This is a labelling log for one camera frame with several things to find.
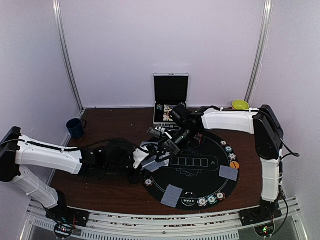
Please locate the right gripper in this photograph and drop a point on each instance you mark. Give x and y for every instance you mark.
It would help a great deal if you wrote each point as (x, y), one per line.
(172, 147)

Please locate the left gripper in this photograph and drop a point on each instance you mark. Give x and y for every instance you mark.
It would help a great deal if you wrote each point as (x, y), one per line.
(135, 178)

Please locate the blue-backed card deck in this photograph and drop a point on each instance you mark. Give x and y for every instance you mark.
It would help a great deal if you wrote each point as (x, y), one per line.
(151, 165)

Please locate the orange chip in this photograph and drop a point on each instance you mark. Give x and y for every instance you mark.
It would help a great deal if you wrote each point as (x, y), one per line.
(220, 196)
(223, 143)
(148, 182)

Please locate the dealt card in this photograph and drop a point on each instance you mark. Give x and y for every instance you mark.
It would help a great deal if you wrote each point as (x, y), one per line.
(148, 143)
(228, 173)
(171, 196)

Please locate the green chip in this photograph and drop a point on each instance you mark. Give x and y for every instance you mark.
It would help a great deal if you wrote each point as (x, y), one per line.
(228, 149)
(212, 199)

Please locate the blue chip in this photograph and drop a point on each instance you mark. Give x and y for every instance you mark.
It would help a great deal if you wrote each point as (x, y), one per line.
(232, 157)
(202, 201)

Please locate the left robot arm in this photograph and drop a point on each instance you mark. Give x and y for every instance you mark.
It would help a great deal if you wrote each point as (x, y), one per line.
(17, 151)

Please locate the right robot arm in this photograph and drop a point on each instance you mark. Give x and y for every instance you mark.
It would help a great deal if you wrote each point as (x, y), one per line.
(260, 122)

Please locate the card box in case lower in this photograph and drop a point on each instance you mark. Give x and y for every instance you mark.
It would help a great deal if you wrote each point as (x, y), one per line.
(167, 118)

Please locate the card box in case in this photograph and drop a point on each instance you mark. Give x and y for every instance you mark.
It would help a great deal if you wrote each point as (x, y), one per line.
(168, 108)
(167, 118)

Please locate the card box in case upper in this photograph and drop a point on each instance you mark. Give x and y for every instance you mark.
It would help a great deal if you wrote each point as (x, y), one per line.
(168, 108)

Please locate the chips in case left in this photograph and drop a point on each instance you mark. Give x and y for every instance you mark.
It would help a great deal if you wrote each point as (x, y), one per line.
(159, 107)

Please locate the round black poker mat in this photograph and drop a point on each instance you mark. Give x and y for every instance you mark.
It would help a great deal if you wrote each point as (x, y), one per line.
(195, 169)

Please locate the dark blue ceramic mug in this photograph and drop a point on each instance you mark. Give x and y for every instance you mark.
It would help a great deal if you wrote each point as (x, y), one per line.
(76, 127)

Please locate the aluminium poker case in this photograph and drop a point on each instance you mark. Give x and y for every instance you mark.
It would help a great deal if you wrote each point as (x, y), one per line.
(169, 89)

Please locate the clear dealer button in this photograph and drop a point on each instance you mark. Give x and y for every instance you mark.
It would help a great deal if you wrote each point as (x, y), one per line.
(188, 199)

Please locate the orange big blind button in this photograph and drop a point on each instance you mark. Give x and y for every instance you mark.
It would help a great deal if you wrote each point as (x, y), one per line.
(234, 165)

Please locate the yellow-green cup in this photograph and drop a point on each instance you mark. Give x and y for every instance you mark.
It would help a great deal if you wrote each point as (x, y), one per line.
(239, 104)

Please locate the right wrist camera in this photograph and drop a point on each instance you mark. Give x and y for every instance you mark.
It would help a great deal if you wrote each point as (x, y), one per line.
(159, 132)

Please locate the front aluminium rail base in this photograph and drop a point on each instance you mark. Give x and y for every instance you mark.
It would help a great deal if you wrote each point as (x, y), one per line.
(224, 225)

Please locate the left aluminium frame post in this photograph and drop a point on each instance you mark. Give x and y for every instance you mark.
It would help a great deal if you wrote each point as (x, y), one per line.
(65, 53)

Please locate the aluminium frame post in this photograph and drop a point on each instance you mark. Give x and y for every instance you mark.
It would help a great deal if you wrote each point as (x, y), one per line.
(261, 47)
(65, 53)

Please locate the right aluminium frame post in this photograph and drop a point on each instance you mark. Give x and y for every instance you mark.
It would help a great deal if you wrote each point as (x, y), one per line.
(261, 47)

